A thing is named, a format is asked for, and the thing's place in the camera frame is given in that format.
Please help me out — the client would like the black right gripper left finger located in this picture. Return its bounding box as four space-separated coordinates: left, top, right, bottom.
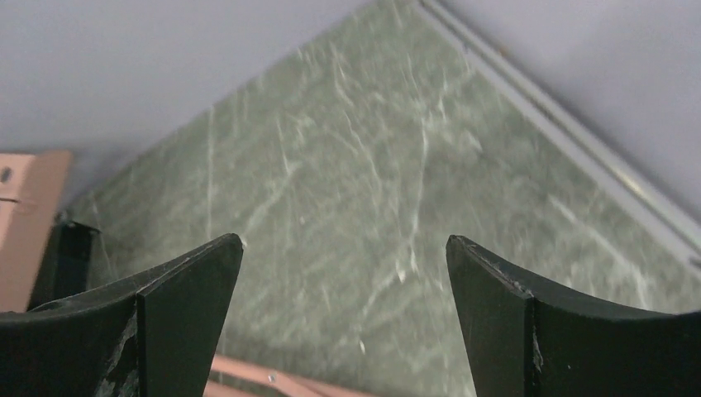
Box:
1 233 243 396

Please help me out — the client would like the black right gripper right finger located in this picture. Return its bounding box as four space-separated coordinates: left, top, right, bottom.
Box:
446 235 700 396

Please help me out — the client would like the pink perforated music stand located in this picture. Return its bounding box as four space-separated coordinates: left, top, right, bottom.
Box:
1 150 73 313

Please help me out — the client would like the aluminium rail right edge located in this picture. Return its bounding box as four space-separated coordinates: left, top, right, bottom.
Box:
417 1 700 267

